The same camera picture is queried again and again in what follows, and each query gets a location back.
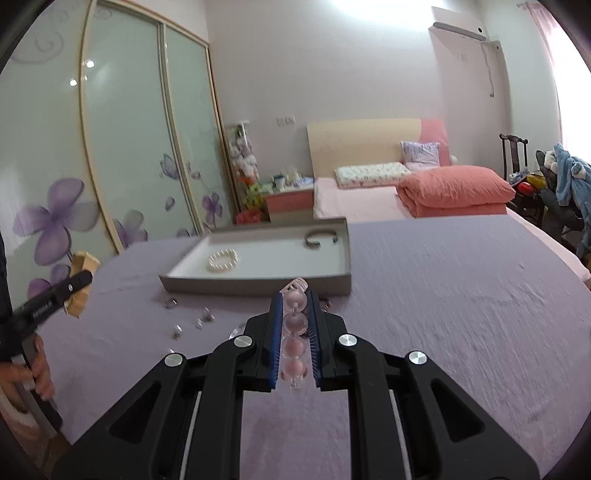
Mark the person's left hand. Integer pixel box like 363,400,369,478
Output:
0,335,57,416

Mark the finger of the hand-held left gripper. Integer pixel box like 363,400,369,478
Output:
14,270,94,324

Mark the person's left forearm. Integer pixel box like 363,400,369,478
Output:
0,390,35,432

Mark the white pearl bracelet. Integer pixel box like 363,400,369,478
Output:
206,248,241,273

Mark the blue plush garment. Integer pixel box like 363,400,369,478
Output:
551,143,591,209

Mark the dark office chair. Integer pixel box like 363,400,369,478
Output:
534,150,586,252

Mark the lilac printed pillow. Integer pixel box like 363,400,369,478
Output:
400,140,441,168

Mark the white air conditioner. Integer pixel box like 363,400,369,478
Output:
428,6,486,45

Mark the dark wooden chair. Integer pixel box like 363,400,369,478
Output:
498,133,530,180

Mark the clear tube of plush toys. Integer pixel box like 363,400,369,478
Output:
226,122,265,217

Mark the white air conditioner pipe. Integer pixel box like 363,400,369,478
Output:
480,40,502,99

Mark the pink bed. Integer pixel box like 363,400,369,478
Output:
312,176,580,261

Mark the pink curtain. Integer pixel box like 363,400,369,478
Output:
534,0,591,155

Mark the pink and white nightstand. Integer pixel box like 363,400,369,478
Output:
263,187,316,226

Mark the pile of colourful toys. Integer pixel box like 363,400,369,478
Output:
507,168,546,200

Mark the pink bead bracelet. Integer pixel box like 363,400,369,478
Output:
278,277,310,398

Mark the beige and pink headboard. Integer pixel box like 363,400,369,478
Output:
307,117,452,182

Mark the floral sliding-door wardrobe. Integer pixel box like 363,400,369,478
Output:
0,0,232,308

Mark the lilac bed sheet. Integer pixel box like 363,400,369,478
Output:
28,217,591,480

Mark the patterned flat pillow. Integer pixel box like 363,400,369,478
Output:
334,162,412,189

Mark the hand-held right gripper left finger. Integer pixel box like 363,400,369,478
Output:
51,292,296,480

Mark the folded coral quilt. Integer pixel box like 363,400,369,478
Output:
397,165,517,218

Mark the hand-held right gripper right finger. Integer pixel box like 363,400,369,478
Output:
307,291,541,480

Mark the grey shallow tray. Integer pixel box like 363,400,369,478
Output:
158,217,354,296

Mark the silver metal bangle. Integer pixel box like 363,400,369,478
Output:
303,229,340,250

